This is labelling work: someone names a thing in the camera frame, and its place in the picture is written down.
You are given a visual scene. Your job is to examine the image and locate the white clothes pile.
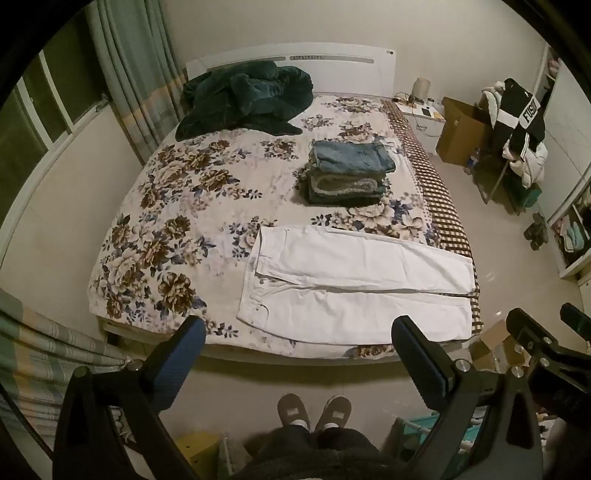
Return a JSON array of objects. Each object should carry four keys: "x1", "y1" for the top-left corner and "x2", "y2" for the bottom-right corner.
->
[{"x1": 478, "y1": 80, "x2": 549, "y2": 190}]

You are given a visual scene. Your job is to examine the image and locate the white wardrobe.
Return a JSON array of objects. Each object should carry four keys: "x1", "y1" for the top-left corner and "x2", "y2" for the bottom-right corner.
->
[{"x1": 536, "y1": 44, "x2": 591, "y2": 280}]

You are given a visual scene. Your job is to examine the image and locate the black and white jacket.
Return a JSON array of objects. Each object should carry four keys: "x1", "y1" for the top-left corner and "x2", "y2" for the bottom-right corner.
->
[{"x1": 489, "y1": 78, "x2": 549, "y2": 160}]

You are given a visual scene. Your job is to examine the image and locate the white pants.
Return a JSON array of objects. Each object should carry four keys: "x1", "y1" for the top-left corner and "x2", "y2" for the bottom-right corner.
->
[{"x1": 236, "y1": 224, "x2": 476, "y2": 346}]

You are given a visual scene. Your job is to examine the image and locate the metal chair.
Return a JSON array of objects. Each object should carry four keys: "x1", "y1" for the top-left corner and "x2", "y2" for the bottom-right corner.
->
[{"x1": 471, "y1": 148, "x2": 542, "y2": 216}]

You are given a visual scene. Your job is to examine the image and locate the yellow box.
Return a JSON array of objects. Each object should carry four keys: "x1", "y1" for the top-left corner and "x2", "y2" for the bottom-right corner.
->
[{"x1": 178, "y1": 431, "x2": 221, "y2": 480}]

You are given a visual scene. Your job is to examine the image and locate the dark green blanket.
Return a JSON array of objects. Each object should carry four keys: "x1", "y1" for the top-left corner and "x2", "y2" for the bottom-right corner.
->
[{"x1": 175, "y1": 62, "x2": 315, "y2": 139}]

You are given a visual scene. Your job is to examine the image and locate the teal crate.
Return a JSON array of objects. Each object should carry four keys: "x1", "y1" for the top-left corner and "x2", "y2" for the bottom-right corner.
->
[{"x1": 397, "y1": 413, "x2": 488, "y2": 468}]

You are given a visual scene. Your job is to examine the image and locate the person's left shoe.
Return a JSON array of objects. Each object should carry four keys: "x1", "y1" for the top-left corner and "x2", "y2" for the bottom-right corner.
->
[{"x1": 277, "y1": 393, "x2": 312, "y2": 430}]

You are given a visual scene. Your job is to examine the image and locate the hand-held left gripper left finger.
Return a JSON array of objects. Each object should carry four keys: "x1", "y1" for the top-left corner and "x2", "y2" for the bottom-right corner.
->
[{"x1": 53, "y1": 315, "x2": 207, "y2": 480}]

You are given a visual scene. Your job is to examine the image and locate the person's right shoe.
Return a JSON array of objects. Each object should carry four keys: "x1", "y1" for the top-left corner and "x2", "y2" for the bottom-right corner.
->
[{"x1": 314, "y1": 394, "x2": 352, "y2": 432}]

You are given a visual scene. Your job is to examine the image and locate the white nightstand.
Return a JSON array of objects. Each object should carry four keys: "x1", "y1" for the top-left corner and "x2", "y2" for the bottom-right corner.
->
[{"x1": 392, "y1": 97, "x2": 446, "y2": 156}]

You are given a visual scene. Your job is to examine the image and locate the large cardboard box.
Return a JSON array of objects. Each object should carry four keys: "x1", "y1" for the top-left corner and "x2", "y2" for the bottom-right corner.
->
[{"x1": 436, "y1": 97, "x2": 493, "y2": 167}]

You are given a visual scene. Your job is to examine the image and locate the folded grey-green pants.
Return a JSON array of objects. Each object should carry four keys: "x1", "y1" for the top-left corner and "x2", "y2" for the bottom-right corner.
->
[{"x1": 308, "y1": 170, "x2": 393, "y2": 195}]

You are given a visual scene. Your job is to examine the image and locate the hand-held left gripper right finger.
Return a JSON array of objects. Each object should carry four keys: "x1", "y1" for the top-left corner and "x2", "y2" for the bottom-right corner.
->
[{"x1": 391, "y1": 315, "x2": 546, "y2": 480}]

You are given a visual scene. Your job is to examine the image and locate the folded blue jeans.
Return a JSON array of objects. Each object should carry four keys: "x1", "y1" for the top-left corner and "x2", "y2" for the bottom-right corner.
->
[{"x1": 308, "y1": 139, "x2": 398, "y2": 175}]

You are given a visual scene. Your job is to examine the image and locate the folded dark pants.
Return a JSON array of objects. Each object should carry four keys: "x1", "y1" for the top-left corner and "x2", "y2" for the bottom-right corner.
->
[{"x1": 306, "y1": 185, "x2": 392, "y2": 207}]

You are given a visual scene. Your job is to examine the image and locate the person's dark clothing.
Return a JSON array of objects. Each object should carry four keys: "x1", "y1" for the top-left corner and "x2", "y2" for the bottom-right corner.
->
[{"x1": 228, "y1": 425, "x2": 407, "y2": 480}]

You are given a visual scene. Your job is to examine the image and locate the person's shoe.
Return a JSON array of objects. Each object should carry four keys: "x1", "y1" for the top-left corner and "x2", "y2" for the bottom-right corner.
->
[
  {"x1": 277, "y1": 393, "x2": 312, "y2": 430},
  {"x1": 314, "y1": 394, "x2": 352, "y2": 432}
]

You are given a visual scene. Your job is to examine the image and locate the window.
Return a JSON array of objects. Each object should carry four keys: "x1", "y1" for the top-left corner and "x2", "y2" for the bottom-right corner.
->
[{"x1": 0, "y1": 14, "x2": 110, "y2": 185}]

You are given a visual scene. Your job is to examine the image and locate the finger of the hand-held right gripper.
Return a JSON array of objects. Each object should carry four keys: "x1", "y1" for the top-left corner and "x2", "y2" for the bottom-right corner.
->
[
  {"x1": 560, "y1": 302, "x2": 591, "y2": 342},
  {"x1": 505, "y1": 308, "x2": 561, "y2": 366}
]

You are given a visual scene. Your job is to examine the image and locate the floral bed blanket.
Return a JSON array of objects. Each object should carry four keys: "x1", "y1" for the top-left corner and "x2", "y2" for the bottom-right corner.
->
[{"x1": 88, "y1": 92, "x2": 483, "y2": 361}]

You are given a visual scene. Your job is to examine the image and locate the green striped curtain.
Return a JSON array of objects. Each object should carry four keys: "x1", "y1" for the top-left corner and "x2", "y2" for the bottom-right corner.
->
[
  {"x1": 0, "y1": 288, "x2": 136, "y2": 439},
  {"x1": 85, "y1": 0, "x2": 186, "y2": 167}
]

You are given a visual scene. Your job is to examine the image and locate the small cardboard box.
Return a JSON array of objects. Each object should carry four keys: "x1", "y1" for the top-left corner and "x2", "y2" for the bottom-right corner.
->
[{"x1": 468, "y1": 318, "x2": 525, "y2": 376}]

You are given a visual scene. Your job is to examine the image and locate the pair of dark slippers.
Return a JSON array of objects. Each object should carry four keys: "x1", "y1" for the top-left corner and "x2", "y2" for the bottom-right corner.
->
[{"x1": 524, "y1": 213, "x2": 551, "y2": 251}]

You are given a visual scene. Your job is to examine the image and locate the white headboard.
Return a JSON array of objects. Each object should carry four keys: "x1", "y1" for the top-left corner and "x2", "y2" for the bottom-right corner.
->
[{"x1": 185, "y1": 44, "x2": 398, "y2": 99}]

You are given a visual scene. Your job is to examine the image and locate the brown checked bed sheet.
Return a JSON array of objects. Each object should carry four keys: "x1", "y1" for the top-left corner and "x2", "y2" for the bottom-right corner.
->
[{"x1": 385, "y1": 99, "x2": 484, "y2": 335}]

